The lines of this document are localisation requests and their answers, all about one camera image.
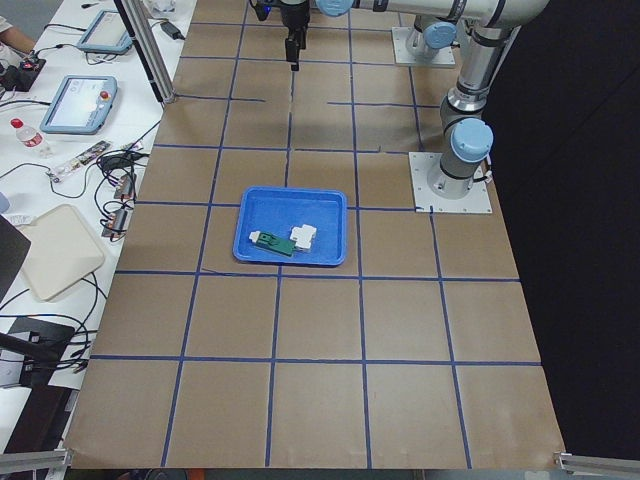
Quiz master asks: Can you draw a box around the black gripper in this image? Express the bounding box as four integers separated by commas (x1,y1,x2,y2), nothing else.
280,0,310,71

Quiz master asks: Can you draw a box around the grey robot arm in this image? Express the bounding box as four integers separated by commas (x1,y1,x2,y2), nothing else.
405,15,457,61
255,1,547,200

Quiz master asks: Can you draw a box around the black power adapter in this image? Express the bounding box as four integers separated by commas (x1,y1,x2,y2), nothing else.
160,21,185,40

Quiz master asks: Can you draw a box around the blue plastic tray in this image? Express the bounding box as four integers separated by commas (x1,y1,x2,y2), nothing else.
233,186,348,267

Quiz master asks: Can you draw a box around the white circuit breaker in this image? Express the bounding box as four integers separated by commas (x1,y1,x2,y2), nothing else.
290,224,317,252

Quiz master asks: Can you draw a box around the green white terminal block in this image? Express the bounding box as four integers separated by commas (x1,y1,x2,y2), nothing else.
249,231,296,257

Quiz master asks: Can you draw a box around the far teach pendant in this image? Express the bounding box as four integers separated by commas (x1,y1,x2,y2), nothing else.
76,10,132,55

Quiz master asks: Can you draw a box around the teach pendant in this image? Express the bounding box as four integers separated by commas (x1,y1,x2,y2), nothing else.
40,75,118,135
76,10,132,55

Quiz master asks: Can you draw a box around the near teach pendant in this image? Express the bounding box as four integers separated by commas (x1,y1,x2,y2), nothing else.
40,75,118,135

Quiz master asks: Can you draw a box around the plastic water bottle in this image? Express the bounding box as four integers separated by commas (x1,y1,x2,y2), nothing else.
10,118,53,158

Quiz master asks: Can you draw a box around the beige plastic tray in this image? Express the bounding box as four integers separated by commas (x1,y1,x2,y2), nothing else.
17,204,107,301

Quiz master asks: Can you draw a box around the black laptop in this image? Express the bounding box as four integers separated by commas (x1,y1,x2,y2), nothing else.
0,217,31,299

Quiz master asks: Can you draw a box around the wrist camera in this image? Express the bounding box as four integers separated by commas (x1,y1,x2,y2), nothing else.
249,0,280,22

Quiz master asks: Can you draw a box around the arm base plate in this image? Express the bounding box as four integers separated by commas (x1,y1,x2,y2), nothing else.
408,152,492,214
391,27,456,69

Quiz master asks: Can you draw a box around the aluminium frame post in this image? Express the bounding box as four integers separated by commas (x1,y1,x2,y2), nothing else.
114,0,175,105

